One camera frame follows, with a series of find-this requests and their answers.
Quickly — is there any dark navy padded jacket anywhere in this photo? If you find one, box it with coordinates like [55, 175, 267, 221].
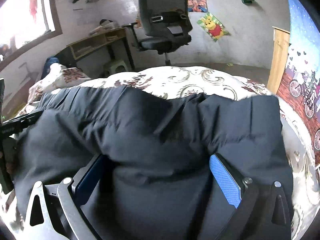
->
[14, 86, 293, 239]

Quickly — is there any wooden desk with shelf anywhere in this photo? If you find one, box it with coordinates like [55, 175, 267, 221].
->
[66, 28, 135, 70]

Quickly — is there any blue printed curtain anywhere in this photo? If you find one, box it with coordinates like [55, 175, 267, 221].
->
[277, 0, 319, 167]

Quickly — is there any floral white red bedspread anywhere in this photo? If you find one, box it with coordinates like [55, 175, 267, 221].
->
[1, 63, 319, 239]

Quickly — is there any Winnie the Pooh poster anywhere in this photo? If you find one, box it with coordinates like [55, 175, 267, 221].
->
[197, 12, 230, 42]

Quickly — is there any black mesh office chair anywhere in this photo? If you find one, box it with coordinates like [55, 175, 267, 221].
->
[122, 0, 193, 66]

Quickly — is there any anime character poster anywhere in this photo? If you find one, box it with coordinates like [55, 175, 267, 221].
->
[188, 0, 208, 13]

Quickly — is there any window with brown frame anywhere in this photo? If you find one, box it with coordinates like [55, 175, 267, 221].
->
[1, 0, 62, 70]

